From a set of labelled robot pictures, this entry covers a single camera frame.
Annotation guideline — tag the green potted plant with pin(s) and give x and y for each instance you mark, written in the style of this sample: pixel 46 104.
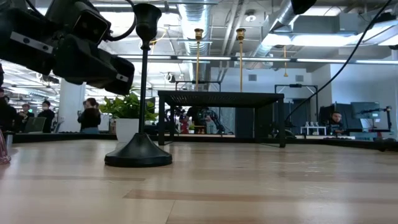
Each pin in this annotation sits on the green potted plant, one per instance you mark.
pixel 127 107

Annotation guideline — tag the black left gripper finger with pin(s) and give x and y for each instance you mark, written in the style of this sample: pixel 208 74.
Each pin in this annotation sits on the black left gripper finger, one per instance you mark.
pixel 81 62
pixel 126 67

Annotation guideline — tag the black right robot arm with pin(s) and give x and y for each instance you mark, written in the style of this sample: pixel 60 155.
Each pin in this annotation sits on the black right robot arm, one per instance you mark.
pixel 303 5

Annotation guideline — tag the black metal rig frame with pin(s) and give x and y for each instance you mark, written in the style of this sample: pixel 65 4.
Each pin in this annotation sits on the black metal rig frame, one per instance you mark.
pixel 62 137

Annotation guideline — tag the black perforated metal shelf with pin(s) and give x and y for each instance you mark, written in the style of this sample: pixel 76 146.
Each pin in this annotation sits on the black perforated metal shelf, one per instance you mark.
pixel 217 99

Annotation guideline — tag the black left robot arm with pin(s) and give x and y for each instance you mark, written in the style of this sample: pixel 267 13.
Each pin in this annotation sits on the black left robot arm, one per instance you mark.
pixel 12 4

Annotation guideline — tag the long ceiling light strip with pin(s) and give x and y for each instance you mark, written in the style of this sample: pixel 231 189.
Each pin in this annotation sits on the long ceiling light strip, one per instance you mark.
pixel 264 59

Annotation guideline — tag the silver ventilation duct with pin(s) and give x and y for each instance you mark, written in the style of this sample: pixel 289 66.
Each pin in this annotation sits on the silver ventilation duct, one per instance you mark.
pixel 192 15

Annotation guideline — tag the grey computer monitor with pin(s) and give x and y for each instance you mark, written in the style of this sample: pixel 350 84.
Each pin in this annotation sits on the grey computer monitor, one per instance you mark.
pixel 365 110

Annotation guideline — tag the pink glass object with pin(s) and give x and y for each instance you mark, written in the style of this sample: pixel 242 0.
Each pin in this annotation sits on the pink glass object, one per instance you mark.
pixel 3 149

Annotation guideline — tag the white plant pot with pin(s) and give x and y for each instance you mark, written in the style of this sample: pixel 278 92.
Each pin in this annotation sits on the white plant pot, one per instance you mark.
pixel 127 129

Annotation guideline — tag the white bottle rack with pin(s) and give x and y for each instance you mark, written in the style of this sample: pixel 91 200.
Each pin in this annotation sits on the white bottle rack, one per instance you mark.
pixel 312 128

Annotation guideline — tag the tall gold candlestick holder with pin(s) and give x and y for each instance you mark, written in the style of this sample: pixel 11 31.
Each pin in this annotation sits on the tall gold candlestick holder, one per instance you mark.
pixel 240 33
pixel 199 33

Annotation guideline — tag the person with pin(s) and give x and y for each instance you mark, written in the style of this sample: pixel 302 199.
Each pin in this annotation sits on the person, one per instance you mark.
pixel 199 113
pixel 47 118
pixel 25 115
pixel 335 126
pixel 6 115
pixel 90 119

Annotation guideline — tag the black candlestick holder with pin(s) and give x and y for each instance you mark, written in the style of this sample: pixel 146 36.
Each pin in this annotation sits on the black candlestick holder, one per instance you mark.
pixel 140 152

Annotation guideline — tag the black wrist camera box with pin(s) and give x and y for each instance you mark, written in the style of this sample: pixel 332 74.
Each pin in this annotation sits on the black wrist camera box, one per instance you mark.
pixel 90 25

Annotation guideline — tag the black metal stand frame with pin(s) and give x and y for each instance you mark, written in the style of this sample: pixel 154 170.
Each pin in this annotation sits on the black metal stand frame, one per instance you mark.
pixel 295 85

